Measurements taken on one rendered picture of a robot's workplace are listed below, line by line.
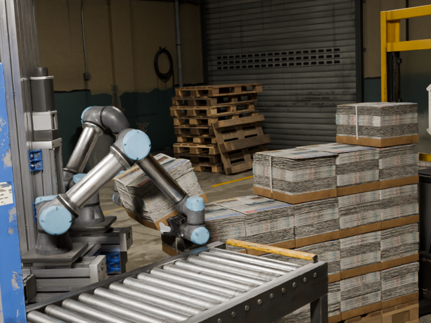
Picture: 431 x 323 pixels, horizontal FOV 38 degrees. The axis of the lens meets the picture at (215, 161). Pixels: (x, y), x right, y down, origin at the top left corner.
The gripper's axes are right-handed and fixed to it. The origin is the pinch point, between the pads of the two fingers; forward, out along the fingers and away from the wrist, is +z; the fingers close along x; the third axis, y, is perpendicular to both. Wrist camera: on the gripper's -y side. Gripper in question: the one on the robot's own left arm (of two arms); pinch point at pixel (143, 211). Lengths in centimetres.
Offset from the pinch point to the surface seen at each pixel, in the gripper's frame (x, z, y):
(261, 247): 12, 92, -5
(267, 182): 64, 17, -16
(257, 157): 69, 8, -4
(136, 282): -40, 97, 14
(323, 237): 70, 41, -49
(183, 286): -29, 110, 10
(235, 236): 25, 42, -20
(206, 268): -14, 97, 4
